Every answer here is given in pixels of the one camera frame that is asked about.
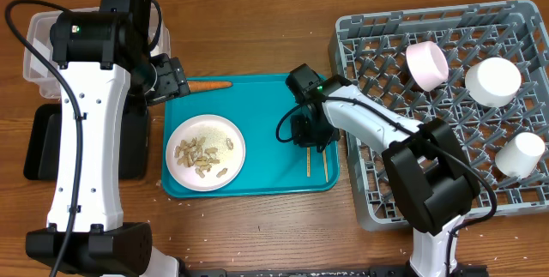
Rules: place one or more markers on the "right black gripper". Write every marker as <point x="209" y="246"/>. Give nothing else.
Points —
<point x="307" y="138"/>

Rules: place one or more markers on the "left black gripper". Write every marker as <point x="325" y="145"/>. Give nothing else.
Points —
<point x="172" y="79"/>

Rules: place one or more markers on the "wooden chopstick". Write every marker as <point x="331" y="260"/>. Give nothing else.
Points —
<point x="308" y="162"/>
<point x="325" y="166"/>

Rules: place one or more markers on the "pink bowl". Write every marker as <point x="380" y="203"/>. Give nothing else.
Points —
<point x="427" y="65"/>

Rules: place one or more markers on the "white bowl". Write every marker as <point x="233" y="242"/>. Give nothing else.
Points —
<point x="493" y="82"/>

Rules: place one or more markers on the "white cup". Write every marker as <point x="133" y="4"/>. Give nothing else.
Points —
<point x="519" y="157"/>

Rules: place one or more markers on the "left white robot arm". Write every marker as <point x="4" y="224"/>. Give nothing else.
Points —
<point x="102" y="59"/>

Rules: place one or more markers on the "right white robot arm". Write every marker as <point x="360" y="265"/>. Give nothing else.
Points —
<point x="432" y="183"/>

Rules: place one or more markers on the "grey dishwasher rack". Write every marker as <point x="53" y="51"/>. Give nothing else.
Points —
<point x="369" y="50"/>

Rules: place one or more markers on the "orange carrot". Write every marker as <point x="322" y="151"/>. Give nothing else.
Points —
<point x="204" y="86"/>

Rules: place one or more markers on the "teal serving tray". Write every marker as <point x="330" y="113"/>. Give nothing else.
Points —
<point x="258" y="106"/>

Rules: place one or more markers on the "peanut shells pile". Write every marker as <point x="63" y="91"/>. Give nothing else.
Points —
<point x="202" y="159"/>

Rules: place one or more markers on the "white round plate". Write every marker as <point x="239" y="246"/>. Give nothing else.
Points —
<point x="215" y="129"/>

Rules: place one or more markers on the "black plastic tray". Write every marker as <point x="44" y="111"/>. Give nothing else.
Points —
<point x="44" y="144"/>

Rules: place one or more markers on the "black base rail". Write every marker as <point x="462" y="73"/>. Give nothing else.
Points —
<point x="300" y="272"/>

